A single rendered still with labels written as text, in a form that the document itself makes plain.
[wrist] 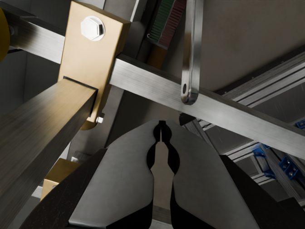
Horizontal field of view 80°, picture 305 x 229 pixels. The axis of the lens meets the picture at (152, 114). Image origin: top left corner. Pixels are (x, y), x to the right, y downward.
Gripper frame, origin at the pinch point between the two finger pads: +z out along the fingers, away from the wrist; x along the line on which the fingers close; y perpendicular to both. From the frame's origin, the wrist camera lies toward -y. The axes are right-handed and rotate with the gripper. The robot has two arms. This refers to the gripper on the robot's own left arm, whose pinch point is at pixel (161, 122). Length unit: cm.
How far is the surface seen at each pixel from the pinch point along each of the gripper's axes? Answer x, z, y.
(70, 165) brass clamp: -14.7, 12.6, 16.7
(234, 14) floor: 36, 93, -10
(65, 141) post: -7.7, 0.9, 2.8
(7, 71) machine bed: -31.4, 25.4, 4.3
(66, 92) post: -8.7, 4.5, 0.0
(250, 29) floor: 46, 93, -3
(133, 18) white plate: -3.6, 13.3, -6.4
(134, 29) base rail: -4.8, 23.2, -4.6
